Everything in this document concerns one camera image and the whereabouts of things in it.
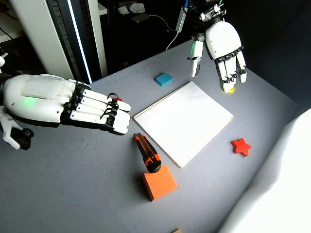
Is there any white black cabinet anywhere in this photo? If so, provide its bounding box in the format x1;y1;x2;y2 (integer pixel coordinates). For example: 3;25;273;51
8;0;109;84

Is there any white paper pad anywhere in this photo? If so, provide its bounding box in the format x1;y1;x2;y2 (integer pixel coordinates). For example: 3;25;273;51
133;81;234;169

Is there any grey usb adapter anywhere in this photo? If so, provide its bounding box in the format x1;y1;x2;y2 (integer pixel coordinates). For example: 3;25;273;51
175;0;189;33

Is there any white cable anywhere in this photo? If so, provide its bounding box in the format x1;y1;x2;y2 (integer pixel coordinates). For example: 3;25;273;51
148;14;180;51

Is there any grey flat box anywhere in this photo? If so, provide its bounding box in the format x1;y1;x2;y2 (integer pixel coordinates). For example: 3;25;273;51
131;13;151;24

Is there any black wrist camera white bracket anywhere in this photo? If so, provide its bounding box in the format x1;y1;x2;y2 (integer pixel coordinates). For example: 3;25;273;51
0;106;35;150

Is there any red star block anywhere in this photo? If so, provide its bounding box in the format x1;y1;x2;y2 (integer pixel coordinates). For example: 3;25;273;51
230;137;252;158

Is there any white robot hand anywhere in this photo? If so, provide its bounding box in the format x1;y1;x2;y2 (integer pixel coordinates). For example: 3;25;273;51
187;20;248;93
2;73;132;135

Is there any blue block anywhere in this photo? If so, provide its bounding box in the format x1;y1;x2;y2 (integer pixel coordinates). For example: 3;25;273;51
155;72;174;87

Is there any white crumpled cloth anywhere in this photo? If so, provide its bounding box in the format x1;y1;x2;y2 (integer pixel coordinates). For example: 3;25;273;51
128;2;146;14

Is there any orange foam block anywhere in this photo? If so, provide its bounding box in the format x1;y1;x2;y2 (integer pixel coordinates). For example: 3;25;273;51
142;164;178;202

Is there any orange black utility knife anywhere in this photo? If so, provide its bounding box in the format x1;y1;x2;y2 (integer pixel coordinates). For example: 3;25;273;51
134;133;162;174

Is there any grey table cloth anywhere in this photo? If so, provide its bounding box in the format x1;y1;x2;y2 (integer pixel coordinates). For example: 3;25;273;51
0;40;299;233

